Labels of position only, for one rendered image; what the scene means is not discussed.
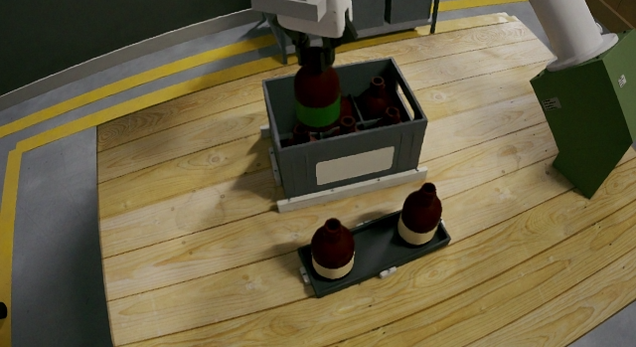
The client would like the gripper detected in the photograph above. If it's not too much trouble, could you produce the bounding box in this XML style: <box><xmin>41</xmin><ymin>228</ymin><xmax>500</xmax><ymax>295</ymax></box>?
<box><xmin>272</xmin><ymin>0</ymin><xmax>359</xmax><ymax>73</ymax></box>

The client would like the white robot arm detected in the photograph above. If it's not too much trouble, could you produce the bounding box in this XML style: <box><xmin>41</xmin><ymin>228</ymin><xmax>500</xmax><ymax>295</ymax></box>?
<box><xmin>251</xmin><ymin>0</ymin><xmax>618</xmax><ymax>72</ymax></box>

